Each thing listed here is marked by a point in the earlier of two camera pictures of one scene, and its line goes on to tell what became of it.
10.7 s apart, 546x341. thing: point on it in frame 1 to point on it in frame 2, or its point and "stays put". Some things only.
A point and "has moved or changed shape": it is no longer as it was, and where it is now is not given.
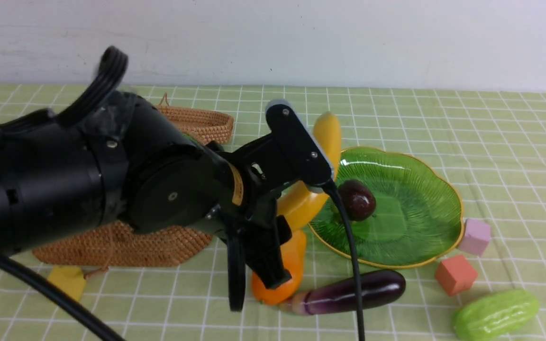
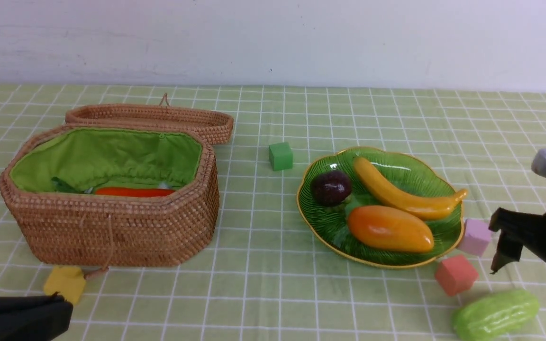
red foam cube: x=455 y=275 stays put
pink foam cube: x=477 y=237 stays put
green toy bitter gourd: x=494 y=313 stays put
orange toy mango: x=293 y=251 to x=390 y=228
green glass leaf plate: x=418 y=218 stays put
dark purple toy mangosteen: x=358 y=199 has moved or changed shape
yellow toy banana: x=297 y=202 to x=417 y=206
